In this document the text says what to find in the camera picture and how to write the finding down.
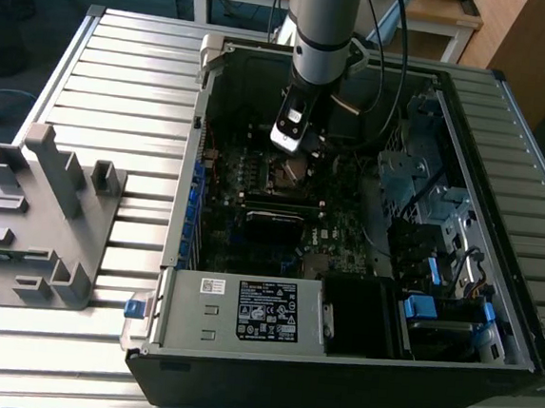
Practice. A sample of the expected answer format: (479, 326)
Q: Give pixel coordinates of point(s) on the grey plastic parts rack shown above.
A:
(51, 223)

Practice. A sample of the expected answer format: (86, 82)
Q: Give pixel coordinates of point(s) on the CPU with silver top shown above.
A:
(297, 170)

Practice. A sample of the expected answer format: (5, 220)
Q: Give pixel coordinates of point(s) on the black graphics card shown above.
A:
(272, 228)

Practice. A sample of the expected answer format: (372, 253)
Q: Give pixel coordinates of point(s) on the wooden cabinet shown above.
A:
(544, 46)

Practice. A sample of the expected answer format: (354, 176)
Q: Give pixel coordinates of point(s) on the green Dell motherboard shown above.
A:
(346, 229)

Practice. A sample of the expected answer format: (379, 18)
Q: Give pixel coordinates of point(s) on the blue plastic clip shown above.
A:
(433, 270)

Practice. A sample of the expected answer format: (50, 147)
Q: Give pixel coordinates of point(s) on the silver metal drive cage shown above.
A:
(399, 169)

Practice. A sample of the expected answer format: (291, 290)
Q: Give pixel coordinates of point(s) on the beige case release latch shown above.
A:
(212, 48)

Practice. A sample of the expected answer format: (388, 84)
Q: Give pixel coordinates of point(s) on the black open PC case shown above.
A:
(285, 391)

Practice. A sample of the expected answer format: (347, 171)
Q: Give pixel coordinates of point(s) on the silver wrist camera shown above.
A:
(288, 134)

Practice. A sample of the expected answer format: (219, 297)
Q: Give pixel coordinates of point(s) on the small finned heatsink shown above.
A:
(316, 265)

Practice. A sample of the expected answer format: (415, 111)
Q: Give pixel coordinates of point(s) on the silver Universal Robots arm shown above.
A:
(323, 32)

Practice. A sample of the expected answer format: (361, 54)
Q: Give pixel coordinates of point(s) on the blue case latch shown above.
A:
(134, 307)

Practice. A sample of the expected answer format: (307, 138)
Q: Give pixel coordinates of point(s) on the hard disk in blue carrier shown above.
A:
(440, 335)

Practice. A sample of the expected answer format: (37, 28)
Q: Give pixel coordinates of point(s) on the CPU socket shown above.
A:
(274, 186)

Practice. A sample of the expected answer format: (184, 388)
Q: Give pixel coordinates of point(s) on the silver power supply unit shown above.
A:
(186, 320)

